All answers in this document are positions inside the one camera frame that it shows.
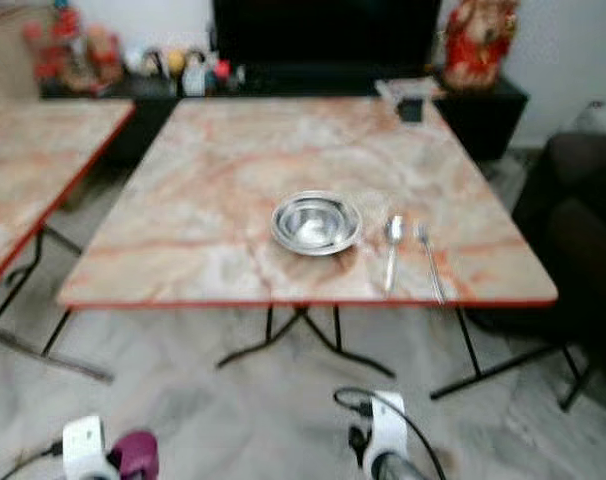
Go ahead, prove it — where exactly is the marble top folding table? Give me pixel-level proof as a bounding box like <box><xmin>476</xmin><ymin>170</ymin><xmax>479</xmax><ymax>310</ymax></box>
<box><xmin>57</xmin><ymin>95</ymin><xmax>599</xmax><ymax>412</ymax></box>
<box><xmin>0</xmin><ymin>98</ymin><xmax>136</xmax><ymax>384</ymax></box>

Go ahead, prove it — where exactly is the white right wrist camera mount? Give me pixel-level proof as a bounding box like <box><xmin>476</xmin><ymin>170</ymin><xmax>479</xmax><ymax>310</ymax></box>
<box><xmin>368</xmin><ymin>391</ymin><xmax>412</xmax><ymax>479</ymax></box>

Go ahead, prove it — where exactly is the small black box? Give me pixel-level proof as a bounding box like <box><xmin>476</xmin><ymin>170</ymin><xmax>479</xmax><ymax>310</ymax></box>
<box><xmin>398</xmin><ymin>97</ymin><xmax>426</xmax><ymax>124</ymax></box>

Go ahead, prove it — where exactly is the yellow toy figurine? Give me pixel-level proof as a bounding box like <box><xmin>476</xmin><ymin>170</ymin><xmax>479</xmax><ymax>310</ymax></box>
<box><xmin>164</xmin><ymin>49</ymin><xmax>186</xmax><ymax>79</ymax></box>

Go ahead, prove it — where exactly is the steel bowl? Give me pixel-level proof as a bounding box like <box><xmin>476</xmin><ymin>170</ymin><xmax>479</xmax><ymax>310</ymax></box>
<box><xmin>270</xmin><ymin>190</ymin><xmax>363</xmax><ymax>257</ymax></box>

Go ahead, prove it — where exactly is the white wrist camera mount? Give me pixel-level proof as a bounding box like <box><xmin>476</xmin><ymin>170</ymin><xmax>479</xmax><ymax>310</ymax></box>
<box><xmin>368</xmin><ymin>391</ymin><xmax>412</xmax><ymax>479</ymax></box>
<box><xmin>61</xmin><ymin>414</ymin><xmax>119</xmax><ymax>480</ymax></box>

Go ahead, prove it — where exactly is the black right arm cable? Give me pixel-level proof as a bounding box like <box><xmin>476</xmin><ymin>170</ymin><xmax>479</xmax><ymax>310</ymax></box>
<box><xmin>333</xmin><ymin>387</ymin><xmax>454</xmax><ymax>480</ymax></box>

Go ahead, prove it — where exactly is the dark sofa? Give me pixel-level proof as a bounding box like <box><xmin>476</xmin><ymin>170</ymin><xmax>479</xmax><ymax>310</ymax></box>
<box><xmin>468</xmin><ymin>100</ymin><xmax>606</xmax><ymax>351</ymax></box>

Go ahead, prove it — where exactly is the white and black box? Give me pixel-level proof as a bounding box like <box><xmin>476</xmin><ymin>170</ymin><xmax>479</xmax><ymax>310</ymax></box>
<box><xmin>183</xmin><ymin>58</ymin><xmax>208</xmax><ymax>98</ymax></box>

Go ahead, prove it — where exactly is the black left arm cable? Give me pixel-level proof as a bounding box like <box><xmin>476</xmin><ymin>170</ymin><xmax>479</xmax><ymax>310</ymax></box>
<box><xmin>1</xmin><ymin>444</ymin><xmax>66</xmax><ymax>480</ymax></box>

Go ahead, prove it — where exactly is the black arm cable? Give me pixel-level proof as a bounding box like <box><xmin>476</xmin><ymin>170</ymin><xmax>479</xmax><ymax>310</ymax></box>
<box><xmin>333</xmin><ymin>387</ymin><xmax>454</xmax><ymax>480</ymax></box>
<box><xmin>1</xmin><ymin>444</ymin><xmax>66</xmax><ymax>480</ymax></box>

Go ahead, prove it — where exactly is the printed magazine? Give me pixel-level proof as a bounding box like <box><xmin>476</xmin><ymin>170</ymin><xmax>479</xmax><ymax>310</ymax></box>
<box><xmin>376</xmin><ymin>78</ymin><xmax>445</xmax><ymax>101</ymax></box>

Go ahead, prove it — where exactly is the black television screen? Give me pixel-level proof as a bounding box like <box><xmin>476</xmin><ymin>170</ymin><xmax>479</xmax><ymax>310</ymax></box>
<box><xmin>211</xmin><ymin>0</ymin><xmax>442</xmax><ymax>72</ymax></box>

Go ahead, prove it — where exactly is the red and gold statue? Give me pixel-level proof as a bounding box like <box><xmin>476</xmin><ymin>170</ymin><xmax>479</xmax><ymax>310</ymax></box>
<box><xmin>443</xmin><ymin>0</ymin><xmax>519</xmax><ymax>93</ymax></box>

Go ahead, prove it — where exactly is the orange plastic jar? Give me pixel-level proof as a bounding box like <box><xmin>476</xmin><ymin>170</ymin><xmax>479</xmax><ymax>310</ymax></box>
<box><xmin>83</xmin><ymin>25</ymin><xmax>122</xmax><ymax>91</ymax></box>

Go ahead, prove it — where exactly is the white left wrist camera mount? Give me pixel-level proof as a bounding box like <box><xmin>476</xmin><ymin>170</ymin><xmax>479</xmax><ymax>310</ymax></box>
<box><xmin>61</xmin><ymin>414</ymin><xmax>119</xmax><ymax>480</ymax></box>

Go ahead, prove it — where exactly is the steel spoon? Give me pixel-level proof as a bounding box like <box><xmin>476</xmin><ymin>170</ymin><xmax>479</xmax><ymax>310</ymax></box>
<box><xmin>383</xmin><ymin>214</ymin><xmax>405</xmax><ymax>294</ymax></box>

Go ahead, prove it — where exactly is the steel fork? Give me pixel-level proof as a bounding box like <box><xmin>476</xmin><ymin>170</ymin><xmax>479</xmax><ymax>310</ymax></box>
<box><xmin>415</xmin><ymin>223</ymin><xmax>447</xmax><ymax>305</ymax></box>

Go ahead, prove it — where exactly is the purple plastic cup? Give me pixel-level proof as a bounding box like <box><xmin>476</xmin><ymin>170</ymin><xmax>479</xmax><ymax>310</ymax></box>
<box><xmin>108</xmin><ymin>430</ymin><xmax>160</xmax><ymax>480</ymax></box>

